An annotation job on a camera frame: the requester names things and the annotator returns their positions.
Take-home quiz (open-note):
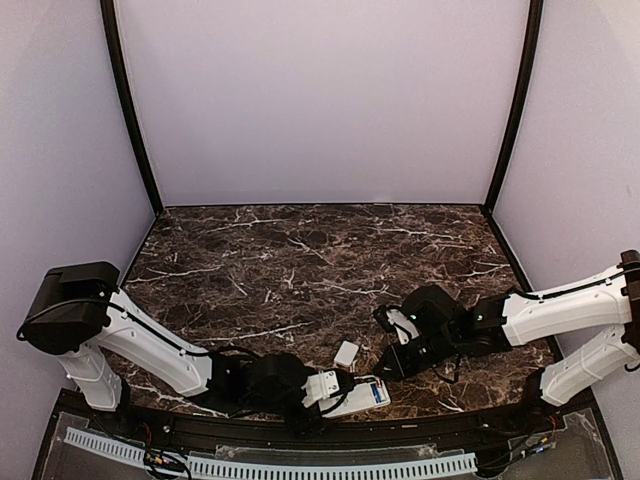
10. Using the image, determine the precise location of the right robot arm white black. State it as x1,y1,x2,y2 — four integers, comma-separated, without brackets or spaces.
373,250,639,434

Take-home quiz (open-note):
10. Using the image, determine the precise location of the white battery cover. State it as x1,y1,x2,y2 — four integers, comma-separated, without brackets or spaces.
334,341,359,367

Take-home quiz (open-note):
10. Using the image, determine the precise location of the blue battery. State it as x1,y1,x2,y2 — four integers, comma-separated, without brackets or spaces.
371,384,391,406

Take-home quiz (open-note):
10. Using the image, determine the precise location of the black frame post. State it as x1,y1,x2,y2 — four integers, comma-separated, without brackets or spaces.
99,0,164,217
482,0,544,217

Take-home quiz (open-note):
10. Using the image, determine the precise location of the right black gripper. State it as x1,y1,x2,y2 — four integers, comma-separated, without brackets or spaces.
373,328,460,382

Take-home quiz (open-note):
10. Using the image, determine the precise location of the clear acrylic plate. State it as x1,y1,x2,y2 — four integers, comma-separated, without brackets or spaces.
213,444,440,466

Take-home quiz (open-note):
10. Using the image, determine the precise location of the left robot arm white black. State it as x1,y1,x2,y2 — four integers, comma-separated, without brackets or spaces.
16,261,324,438

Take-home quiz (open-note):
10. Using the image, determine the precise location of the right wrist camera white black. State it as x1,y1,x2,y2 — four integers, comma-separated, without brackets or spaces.
373,305,421,345

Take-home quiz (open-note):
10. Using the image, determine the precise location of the right black frame post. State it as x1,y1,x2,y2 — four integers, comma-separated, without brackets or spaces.
482,0,544,217

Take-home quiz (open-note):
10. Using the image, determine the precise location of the white slotted cable duct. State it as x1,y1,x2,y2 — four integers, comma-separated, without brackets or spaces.
64,427,477,479

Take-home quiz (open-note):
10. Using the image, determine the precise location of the left black frame post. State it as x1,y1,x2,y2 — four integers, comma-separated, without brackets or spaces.
99,0,164,217

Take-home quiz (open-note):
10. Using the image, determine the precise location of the black front rail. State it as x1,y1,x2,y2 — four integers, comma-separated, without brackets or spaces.
41,388,611,456

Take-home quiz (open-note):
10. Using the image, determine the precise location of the white remote control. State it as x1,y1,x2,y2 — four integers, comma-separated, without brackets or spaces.
319,375,391,418

